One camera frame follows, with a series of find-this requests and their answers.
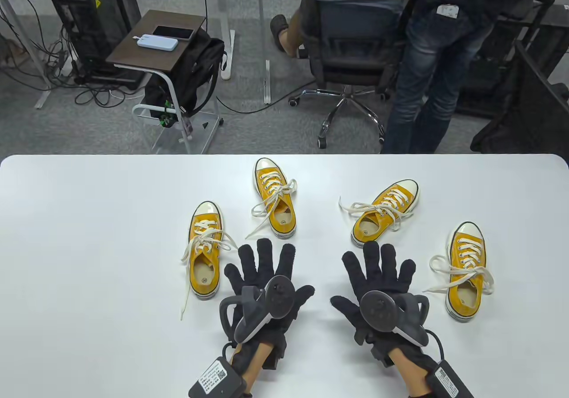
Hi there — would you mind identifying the person's left hand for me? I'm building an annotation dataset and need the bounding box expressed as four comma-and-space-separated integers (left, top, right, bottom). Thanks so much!
224, 237, 316, 370

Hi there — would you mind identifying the person's right hand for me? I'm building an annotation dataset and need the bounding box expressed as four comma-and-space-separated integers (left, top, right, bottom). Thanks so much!
330, 241, 438, 372

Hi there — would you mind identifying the grey hand controller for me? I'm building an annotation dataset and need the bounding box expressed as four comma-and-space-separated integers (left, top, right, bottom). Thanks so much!
219, 275, 297, 344
360, 290, 430, 348

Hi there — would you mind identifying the yellow canvas shoe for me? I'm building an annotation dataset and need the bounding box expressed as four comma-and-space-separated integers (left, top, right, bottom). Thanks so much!
254, 157, 297, 239
351, 179, 420, 249
189, 201, 223, 301
445, 221, 486, 322

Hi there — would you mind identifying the person's right forearm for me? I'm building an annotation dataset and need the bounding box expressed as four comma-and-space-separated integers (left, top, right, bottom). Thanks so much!
388, 349, 438, 398

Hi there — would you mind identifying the person's left forearm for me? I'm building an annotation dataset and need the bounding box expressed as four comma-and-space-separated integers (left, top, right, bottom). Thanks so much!
231, 342, 276, 398

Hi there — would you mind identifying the green backpack charm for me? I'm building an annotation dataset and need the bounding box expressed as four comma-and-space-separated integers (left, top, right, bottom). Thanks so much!
159, 99, 175, 128

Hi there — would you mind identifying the white desk leg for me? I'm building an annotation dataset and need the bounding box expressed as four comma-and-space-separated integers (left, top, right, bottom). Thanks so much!
209, 0, 236, 80
0, 0, 53, 109
257, 0, 272, 105

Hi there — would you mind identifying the black backpack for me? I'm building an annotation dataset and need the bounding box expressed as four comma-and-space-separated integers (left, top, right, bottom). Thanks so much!
144, 28, 228, 128

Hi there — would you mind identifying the black computer tower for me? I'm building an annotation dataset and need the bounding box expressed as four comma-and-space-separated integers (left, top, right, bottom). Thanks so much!
449, 16, 521, 116
48, 0, 142, 84

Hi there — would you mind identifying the black mesh chair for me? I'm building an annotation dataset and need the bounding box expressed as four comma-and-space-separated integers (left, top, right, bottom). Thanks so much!
470, 40, 569, 155

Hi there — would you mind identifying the black office chair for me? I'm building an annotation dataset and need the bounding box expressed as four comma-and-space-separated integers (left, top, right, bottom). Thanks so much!
288, 0, 422, 149

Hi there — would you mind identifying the brown side table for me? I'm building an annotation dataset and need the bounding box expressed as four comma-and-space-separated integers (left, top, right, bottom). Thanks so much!
106, 9, 224, 155

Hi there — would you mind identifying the light blue power bank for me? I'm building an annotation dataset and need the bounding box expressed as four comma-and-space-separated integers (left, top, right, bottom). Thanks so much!
136, 34, 179, 52

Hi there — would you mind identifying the black smartphone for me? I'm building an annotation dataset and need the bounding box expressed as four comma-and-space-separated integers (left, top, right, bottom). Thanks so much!
152, 25, 195, 40

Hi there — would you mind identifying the black desk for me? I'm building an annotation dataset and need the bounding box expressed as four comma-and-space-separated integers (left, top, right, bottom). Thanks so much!
482, 0, 569, 87

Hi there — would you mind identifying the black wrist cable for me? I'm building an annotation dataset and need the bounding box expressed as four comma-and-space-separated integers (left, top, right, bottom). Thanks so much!
425, 329, 445, 363

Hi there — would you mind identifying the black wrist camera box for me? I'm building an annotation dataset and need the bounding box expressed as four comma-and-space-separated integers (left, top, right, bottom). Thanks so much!
427, 359, 474, 398
188, 357, 247, 398

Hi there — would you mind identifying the black floor cable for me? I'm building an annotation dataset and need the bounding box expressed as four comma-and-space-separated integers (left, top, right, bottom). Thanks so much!
216, 84, 317, 115

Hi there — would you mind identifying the tangle of black cables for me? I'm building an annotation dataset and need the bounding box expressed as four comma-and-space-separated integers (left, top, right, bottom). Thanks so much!
0, 0, 134, 107

